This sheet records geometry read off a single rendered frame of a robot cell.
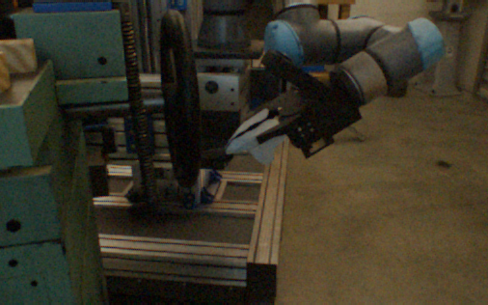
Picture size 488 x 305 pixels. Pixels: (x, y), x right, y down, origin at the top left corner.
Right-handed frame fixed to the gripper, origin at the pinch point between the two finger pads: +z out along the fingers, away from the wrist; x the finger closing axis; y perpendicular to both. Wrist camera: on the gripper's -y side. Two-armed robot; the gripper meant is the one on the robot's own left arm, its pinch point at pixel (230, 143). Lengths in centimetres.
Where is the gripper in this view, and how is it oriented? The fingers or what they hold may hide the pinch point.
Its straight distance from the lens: 65.9
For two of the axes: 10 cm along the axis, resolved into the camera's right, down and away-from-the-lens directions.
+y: 4.4, 7.4, 5.1
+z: -8.6, 5.1, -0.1
